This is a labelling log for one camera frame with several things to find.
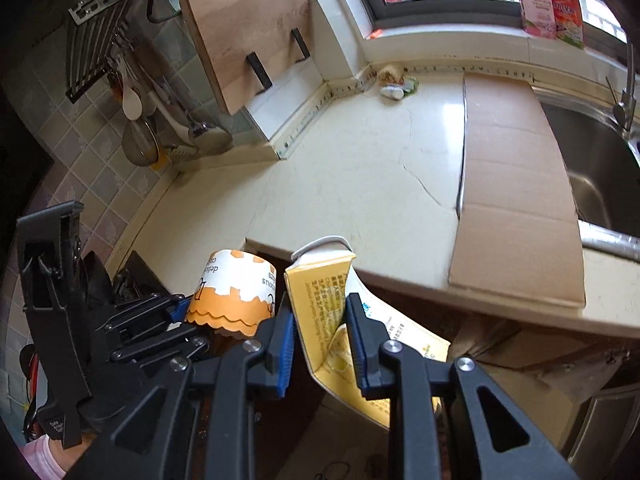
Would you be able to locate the red drink carton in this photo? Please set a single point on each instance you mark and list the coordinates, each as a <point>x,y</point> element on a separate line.
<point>567,15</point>

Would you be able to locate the orange white paper cup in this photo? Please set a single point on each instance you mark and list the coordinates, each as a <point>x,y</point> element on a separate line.
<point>230,285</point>

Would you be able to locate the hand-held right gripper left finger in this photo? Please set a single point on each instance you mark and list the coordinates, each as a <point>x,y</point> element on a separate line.
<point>285,345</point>

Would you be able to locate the wooden cutting board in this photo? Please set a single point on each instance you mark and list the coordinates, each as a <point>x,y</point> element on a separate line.
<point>240,35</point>

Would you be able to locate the green scrub sponge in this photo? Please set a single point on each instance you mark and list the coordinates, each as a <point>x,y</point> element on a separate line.
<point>410,84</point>

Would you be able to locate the yellow white carton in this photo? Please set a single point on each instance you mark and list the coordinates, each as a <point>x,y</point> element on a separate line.
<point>320,290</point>

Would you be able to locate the metal faucet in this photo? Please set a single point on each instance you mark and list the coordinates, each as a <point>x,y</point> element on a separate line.
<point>625,105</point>

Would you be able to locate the small white drink bottle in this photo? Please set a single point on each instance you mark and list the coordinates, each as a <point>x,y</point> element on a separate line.
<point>392,92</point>

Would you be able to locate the metal strainer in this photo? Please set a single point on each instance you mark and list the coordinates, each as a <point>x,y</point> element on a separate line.
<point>140,142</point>

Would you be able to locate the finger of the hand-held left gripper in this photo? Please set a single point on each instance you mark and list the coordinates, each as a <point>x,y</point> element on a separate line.
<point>165,344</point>
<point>150,310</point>

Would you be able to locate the black gas stove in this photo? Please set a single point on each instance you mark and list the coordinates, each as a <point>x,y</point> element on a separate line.
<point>140,275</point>

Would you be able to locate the stainless steel sink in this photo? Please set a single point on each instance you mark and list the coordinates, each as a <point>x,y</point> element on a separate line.
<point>600,160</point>

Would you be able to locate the white rice paddle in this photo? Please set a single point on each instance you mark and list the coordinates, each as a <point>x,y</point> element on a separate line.
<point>132,100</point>

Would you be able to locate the small orange plastic piece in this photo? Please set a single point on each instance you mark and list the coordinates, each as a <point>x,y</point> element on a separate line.
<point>375,34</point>

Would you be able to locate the metal wall rack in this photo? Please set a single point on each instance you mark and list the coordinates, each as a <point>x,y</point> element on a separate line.
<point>95,45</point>

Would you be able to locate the brown cardboard sheet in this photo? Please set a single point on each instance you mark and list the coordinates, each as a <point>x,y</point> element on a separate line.
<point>510,185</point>

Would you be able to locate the pink drink carton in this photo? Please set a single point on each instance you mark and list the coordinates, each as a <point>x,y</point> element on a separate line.
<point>537,5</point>

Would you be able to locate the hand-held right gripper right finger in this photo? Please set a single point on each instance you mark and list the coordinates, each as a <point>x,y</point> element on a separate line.
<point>357,340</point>

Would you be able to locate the person's left forearm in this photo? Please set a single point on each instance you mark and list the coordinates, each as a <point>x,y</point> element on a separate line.
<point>42,460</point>

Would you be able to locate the loofah scrubber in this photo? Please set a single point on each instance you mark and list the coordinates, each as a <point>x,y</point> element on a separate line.
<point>390,74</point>

